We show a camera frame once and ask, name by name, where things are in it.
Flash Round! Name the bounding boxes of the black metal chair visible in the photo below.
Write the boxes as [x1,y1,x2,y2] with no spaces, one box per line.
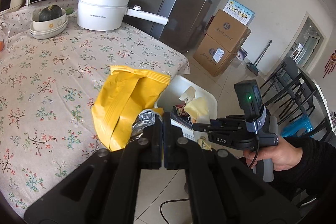
[260,56,301,109]

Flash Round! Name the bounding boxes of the glass door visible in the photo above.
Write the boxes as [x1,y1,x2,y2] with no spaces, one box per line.
[290,11,326,71]

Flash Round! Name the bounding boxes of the red dream catcher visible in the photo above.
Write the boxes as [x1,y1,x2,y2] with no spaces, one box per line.
[324,49,336,80]

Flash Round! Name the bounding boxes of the black floor cable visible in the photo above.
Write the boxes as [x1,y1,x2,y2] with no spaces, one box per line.
[159,198,190,224]

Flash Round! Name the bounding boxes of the broom with dustpan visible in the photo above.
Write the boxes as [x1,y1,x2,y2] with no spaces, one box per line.
[247,40,273,75]

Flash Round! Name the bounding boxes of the dark dining table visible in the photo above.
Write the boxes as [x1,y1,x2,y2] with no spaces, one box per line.
[314,82,336,132]

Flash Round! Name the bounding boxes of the white oval dish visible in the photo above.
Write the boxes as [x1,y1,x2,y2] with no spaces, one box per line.
[29,18,69,40]

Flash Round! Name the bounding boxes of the person's right forearm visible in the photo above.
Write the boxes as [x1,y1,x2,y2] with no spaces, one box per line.
[285,136,336,205]

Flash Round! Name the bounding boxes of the dark green pumpkin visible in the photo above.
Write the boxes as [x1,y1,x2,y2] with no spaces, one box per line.
[39,5,63,22]

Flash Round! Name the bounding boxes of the person's right hand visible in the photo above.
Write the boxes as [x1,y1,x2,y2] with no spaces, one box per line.
[243,136,302,172]

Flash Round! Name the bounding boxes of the white electric pot with handle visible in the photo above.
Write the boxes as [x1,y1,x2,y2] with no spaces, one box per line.
[77,0,169,31]

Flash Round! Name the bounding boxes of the blue and white printed box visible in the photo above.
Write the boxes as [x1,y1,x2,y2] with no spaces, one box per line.
[223,0,256,25]

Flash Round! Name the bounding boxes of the pale yellow paper packet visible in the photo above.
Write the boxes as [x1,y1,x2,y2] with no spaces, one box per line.
[179,86,197,104]
[184,97,210,122]

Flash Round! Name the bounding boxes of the floral tablecloth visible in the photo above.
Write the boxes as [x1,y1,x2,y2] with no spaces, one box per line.
[0,2,191,210]

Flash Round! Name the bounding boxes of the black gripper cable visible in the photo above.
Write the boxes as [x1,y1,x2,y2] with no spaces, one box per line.
[248,119,260,169]

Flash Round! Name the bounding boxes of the red drink can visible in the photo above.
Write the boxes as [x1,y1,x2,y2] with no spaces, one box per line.
[172,105,191,121]

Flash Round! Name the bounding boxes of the grey refrigerator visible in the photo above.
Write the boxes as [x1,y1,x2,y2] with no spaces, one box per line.
[122,0,247,52]

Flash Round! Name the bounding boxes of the black dining chairs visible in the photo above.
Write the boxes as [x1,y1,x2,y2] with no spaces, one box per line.
[276,69,318,125]

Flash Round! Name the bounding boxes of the white plastic bin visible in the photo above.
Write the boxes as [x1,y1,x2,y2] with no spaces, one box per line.
[154,74,218,144]

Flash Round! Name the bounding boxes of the glass jar with wooden lid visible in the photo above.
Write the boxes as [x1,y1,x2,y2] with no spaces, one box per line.
[0,20,10,58]

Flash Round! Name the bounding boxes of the cardboard box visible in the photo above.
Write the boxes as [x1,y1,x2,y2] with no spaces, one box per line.
[204,9,252,53]
[193,34,238,77]

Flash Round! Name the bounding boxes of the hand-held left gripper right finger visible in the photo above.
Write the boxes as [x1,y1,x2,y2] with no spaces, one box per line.
[163,112,301,224]

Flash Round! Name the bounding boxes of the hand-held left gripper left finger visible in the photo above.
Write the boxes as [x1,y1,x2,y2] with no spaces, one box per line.
[24,114,164,224]

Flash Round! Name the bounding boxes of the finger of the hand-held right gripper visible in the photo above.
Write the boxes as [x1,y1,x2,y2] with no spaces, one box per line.
[210,114,247,126]
[192,122,219,133]

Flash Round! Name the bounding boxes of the blue plastic stool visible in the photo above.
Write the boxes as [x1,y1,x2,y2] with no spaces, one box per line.
[281,114,317,138]

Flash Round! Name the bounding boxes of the dark blue printed packet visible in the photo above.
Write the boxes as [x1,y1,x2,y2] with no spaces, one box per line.
[171,112,196,132]

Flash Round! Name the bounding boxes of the yellow snack bag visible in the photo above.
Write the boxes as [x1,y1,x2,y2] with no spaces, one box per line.
[91,65,172,152]

